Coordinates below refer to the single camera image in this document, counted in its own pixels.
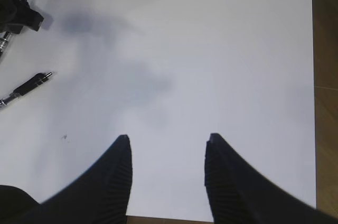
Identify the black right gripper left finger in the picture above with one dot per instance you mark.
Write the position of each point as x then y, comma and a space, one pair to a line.
100, 195

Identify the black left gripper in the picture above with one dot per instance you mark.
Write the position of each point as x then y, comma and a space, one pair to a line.
32, 19

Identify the black gel pen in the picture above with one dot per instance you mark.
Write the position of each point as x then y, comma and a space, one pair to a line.
25, 88
5, 41

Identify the black gel pen front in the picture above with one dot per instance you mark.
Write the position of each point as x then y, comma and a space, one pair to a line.
25, 88

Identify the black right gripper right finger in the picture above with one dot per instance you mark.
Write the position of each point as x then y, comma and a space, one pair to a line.
238, 193

